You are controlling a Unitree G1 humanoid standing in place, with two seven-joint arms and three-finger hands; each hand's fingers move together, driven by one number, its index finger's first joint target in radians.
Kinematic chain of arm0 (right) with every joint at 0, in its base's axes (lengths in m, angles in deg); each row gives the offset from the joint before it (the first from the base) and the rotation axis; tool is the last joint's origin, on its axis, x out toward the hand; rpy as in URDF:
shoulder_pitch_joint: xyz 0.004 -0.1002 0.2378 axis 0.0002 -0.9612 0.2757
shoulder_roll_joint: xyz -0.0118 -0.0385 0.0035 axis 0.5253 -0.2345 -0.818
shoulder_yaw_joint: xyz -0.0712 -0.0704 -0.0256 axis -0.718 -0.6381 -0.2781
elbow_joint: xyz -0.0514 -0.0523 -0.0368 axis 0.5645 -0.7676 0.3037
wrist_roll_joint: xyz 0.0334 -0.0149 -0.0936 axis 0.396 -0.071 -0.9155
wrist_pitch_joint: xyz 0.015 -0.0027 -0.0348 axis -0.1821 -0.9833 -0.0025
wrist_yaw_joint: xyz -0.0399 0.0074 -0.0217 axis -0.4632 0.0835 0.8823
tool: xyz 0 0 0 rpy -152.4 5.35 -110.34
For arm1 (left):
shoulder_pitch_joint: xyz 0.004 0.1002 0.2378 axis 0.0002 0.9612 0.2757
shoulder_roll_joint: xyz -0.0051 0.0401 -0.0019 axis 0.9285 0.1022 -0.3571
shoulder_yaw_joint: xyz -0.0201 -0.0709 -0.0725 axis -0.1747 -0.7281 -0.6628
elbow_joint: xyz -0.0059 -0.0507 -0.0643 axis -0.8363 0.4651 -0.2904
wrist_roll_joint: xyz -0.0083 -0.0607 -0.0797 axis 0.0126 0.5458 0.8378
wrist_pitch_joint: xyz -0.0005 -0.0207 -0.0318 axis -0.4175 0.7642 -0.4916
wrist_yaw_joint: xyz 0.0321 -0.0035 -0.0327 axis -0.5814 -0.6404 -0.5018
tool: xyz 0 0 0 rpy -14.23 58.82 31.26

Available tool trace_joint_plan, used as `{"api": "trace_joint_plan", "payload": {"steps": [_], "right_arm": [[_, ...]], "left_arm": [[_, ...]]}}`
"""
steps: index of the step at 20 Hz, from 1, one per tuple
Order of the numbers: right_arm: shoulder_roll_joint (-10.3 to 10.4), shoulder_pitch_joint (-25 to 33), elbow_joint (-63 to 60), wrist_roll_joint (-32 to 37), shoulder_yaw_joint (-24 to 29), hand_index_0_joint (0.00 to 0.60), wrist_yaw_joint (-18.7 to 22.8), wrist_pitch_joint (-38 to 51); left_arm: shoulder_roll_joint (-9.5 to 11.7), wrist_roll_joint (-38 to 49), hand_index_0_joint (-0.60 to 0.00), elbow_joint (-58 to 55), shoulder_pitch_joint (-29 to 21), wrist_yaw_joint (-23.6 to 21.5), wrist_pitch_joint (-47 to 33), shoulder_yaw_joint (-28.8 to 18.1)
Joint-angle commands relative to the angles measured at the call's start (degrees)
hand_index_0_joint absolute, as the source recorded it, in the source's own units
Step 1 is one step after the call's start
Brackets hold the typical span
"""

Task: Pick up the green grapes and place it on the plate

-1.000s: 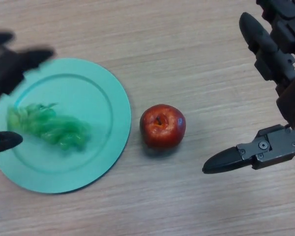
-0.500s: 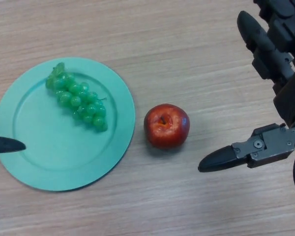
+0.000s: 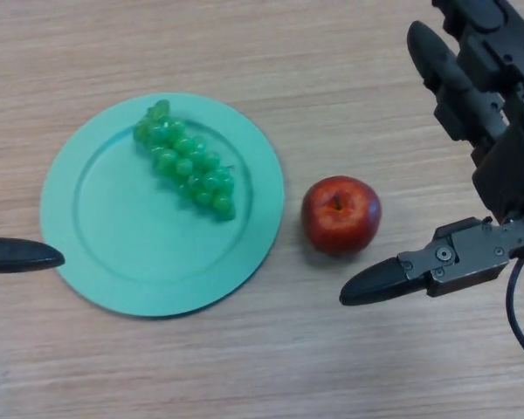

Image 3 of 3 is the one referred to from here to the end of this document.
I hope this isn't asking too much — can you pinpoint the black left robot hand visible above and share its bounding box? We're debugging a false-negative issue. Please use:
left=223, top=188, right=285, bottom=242
left=0, top=237, right=66, bottom=285

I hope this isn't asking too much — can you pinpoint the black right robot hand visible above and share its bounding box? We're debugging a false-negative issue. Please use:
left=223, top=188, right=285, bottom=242
left=339, top=0, right=524, bottom=306

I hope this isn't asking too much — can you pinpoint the green grape bunch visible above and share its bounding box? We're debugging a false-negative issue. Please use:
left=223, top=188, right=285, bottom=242
left=133, top=99, right=237, bottom=223

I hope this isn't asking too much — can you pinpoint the teal round plate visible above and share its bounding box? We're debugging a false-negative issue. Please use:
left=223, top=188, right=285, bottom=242
left=39, top=91, right=286, bottom=319

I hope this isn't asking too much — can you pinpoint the red apple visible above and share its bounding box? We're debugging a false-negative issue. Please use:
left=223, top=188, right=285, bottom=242
left=300, top=175, right=383, bottom=256

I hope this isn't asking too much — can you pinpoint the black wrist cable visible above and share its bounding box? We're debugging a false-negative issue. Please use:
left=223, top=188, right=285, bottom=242
left=505, top=257, right=524, bottom=372

